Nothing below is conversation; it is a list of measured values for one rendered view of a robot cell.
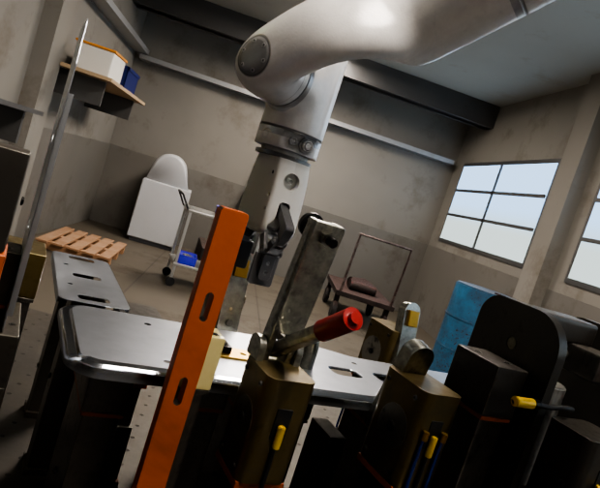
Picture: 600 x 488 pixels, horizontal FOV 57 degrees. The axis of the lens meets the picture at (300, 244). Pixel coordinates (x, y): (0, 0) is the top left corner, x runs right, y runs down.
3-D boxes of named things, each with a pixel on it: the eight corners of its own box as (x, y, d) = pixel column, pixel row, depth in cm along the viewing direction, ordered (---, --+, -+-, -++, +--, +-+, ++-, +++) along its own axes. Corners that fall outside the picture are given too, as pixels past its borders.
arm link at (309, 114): (296, 129, 66) (333, 147, 74) (331, 19, 65) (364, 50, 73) (243, 115, 70) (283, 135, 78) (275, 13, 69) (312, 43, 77)
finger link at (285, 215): (303, 207, 66) (286, 251, 66) (279, 195, 72) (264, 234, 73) (294, 204, 65) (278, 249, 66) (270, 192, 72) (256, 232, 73)
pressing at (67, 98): (11, 301, 69) (85, 31, 66) (7, 334, 59) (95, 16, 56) (6, 300, 69) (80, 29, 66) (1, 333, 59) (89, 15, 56)
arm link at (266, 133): (334, 145, 70) (326, 168, 70) (304, 142, 78) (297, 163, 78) (276, 123, 66) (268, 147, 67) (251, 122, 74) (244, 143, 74)
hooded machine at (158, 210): (178, 248, 782) (204, 164, 772) (174, 253, 727) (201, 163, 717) (131, 233, 773) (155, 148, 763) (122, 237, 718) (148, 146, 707)
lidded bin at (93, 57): (82, 74, 519) (89, 48, 517) (121, 86, 524) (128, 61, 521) (68, 64, 475) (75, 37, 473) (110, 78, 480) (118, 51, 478)
